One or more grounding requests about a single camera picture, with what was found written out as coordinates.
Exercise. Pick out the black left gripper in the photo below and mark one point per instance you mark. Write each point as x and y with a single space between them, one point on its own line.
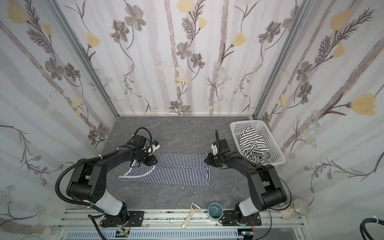
149 159

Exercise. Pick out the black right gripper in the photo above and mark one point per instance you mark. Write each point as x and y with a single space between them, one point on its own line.
212 159

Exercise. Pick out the blue white striped tank top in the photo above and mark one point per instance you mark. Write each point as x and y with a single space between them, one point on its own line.
171 169

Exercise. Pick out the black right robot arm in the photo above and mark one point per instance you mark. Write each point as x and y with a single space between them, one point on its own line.
265 186

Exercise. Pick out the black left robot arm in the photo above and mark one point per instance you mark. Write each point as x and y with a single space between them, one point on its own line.
88 183

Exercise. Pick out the black white striped tank top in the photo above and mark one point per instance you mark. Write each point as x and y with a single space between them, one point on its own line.
253 146

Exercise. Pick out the white plastic laundry basket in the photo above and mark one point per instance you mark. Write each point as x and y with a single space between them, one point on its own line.
276 155

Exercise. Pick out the teal ceramic mug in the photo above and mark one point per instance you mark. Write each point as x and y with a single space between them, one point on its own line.
215 212

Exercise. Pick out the cream vegetable peeler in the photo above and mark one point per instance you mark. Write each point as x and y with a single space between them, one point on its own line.
194 209

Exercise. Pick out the clear jar with metal lid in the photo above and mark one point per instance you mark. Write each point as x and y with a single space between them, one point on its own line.
296 209

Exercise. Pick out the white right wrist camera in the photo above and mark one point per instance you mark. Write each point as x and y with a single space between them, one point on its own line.
214 148

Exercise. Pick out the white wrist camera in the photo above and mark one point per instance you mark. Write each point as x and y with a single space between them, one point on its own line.
154 146
214 148

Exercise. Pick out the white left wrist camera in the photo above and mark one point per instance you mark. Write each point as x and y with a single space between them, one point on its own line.
154 146

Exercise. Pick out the aluminium mounting rail frame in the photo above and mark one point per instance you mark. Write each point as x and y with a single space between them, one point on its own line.
167 225

